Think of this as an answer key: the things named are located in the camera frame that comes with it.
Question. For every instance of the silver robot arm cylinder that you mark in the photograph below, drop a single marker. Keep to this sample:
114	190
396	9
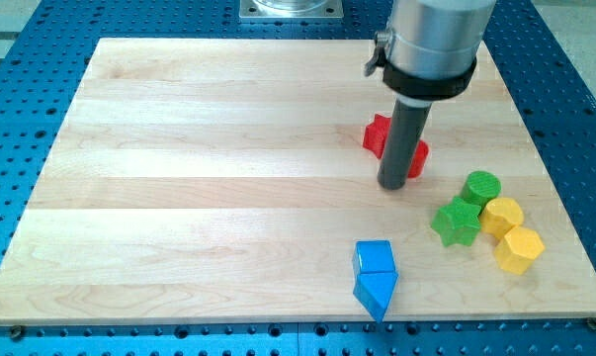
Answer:
428	48

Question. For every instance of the wooden board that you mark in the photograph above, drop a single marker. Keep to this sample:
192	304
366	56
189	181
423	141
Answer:
218	181

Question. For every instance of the red star block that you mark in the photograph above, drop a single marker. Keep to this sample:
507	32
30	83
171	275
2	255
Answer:
375	135

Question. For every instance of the blue cube block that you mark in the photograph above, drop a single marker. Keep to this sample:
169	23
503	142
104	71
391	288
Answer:
373	256

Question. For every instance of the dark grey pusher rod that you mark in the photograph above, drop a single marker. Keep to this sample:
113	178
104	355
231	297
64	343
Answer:
406	127

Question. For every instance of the blue triangle block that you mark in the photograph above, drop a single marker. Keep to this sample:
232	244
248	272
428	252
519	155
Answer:
374	292

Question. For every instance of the green star block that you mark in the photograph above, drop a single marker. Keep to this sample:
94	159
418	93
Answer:
457	222

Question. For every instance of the green cylinder block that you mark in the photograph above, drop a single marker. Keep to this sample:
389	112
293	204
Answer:
480	187

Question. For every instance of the yellow rounded block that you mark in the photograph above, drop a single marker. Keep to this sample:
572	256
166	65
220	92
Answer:
500	215

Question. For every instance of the yellow hexagon block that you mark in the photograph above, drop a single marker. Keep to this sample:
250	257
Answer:
518	249

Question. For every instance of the metal base plate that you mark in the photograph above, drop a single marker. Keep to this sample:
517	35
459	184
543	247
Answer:
290	9

